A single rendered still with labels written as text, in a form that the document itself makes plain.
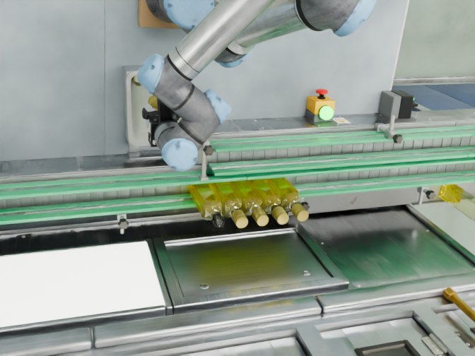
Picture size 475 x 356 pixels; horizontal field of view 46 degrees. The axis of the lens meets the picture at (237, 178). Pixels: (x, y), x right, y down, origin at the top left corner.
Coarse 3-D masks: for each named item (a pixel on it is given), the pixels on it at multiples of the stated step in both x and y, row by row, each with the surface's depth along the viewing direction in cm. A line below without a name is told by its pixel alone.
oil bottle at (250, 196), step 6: (246, 180) 169; (234, 186) 166; (240, 186) 164; (246, 186) 165; (252, 186) 165; (240, 192) 161; (246, 192) 161; (252, 192) 161; (246, 198) 158; (252, 198) 158; (258, 198) 158; (246, 204) 157; (252, 204) 157; (258, 204) 158; (246, 210) 158
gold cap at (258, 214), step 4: (256, 208) 154; (260, 208) 154; (252, 212) 154; (256, 212) 153; (260, 212) 152; (252, 216) 155; (256, 216) 152; (260, 216) 151; (264, 216) 151; (256, 220) 152; (260, 220) 151; (264, 220) 152; (268, 220) 152; (260, 224) 152; (264, 224) 152
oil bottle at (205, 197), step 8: (192, 184) 166; (200, 184) 165; (208, 184) 166; (192, 192) 167; (200, 192) 160; (208, 192) 161; (200, 200) 158; (208, 200) 156; (216, 200) 156; (200, 208) 158; (208, 208) 154; (216, 208) 154; (208, 216) 154
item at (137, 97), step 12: (132, 72) 158; (132, 84) 166; (132, 96) 168; (144, 96) 169; (132, 108) 169; (132, 120) 171; (144, 120) 172; (132, 132) 172; (144, 132) 173; (132, 144) 166; (144, 144) 167
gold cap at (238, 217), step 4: (236, 212) 152; (240, 212) 152; (232, 216) 153; (236, 216) 150; (240, 216) 150; (244, 216) 150; (236, 220) 149; (240, 220) 150; (244, 220) 150; (236, 224) 150; (240, 224) 150; (244, 224) 150
